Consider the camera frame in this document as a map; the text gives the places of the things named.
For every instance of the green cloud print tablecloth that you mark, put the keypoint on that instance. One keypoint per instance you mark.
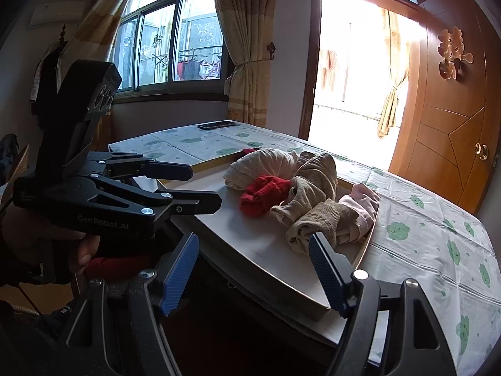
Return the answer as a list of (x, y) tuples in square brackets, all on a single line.
[(417, 234)]

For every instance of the balcony yellow curtain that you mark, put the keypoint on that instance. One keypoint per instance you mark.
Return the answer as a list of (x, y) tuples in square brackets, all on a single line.
[(397, 48)]

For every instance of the wooden door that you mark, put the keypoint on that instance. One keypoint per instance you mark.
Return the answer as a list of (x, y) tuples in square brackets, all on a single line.
[(444, 119)]

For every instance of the window with dark frame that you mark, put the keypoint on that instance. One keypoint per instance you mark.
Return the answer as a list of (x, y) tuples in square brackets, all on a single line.
[(171, 49)]

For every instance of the small red sock bundle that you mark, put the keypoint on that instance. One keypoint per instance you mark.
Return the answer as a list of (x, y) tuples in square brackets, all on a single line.
[(264, 193)]

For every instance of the double happiness door ornament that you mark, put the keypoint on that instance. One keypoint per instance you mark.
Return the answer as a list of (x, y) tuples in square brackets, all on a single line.
[(452, 51)]

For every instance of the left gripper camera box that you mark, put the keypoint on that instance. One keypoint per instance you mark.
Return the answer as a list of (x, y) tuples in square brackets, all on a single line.
[(85, 95)]

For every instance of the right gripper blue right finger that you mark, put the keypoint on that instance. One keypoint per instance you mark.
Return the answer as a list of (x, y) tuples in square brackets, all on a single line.
[(334, 272)]

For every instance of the orange striped left curtain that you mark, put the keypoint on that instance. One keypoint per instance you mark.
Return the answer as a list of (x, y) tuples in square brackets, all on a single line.
[(95, 36)]

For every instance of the pink garment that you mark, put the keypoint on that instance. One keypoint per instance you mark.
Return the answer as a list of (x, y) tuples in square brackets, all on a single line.
[(358, 212)]

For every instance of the brass door knob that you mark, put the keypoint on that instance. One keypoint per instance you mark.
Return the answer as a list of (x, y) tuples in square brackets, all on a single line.
[(482, 151)]

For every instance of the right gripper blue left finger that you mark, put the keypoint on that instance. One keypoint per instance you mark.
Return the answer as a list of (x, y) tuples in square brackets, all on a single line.
[(174, 272)]

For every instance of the bright red garment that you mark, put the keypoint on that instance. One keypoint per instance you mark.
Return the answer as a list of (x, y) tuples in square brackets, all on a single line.
[(118, 269)]

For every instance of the tan knitted sock roll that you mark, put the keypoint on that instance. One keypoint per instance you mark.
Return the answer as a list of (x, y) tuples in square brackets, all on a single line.
[(328, 218)]

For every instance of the white air conditioner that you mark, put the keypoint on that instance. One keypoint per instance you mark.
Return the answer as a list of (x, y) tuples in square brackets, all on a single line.
[(48, 13)]

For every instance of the white dotted underwear roll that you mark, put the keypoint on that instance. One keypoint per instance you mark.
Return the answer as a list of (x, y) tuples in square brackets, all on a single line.
[(263, 162)]

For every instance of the yellow tied curtain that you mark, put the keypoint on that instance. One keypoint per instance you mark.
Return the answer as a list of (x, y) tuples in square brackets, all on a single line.
[(247, 27)]

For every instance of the dark red knitted sock roll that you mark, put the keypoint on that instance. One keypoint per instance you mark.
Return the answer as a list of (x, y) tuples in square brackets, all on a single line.
[(248, 151)]

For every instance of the shallow cardboard box tray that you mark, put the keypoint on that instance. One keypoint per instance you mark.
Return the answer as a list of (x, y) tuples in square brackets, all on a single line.
[(252, 252)]

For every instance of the person's left hand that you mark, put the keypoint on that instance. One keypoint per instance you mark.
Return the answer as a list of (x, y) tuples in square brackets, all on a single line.
[(86, 250)]

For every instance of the curtain tieback wall hook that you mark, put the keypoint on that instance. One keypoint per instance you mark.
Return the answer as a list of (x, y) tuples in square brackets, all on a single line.
[(271, 50)]

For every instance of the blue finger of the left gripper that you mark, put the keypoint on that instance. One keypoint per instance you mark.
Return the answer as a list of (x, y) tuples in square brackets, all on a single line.
[(191, 202), (168, 171)]

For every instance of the black smartphone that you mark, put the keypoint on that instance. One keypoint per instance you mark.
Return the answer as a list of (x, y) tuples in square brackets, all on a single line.
[(216, 125)]

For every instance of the beige cream garment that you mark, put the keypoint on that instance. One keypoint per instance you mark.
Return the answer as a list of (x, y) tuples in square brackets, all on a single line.
[(314, 182)]

